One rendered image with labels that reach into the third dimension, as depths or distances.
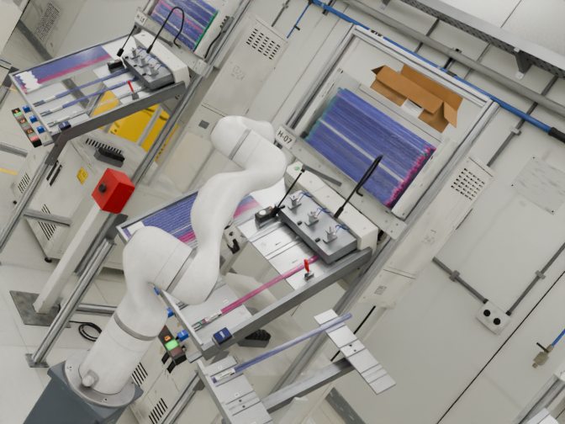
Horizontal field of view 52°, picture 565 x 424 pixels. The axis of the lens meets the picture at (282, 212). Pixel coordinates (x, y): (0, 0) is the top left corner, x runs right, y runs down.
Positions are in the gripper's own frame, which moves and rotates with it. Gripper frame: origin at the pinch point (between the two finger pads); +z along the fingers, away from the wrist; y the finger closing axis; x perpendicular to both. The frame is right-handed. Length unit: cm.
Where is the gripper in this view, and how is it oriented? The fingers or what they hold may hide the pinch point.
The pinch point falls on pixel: (233, 246)
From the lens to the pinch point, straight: 218.0
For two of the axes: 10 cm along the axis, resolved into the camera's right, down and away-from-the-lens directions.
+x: -8.0, 5.5, -2.6
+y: -5.7, -5.5, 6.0
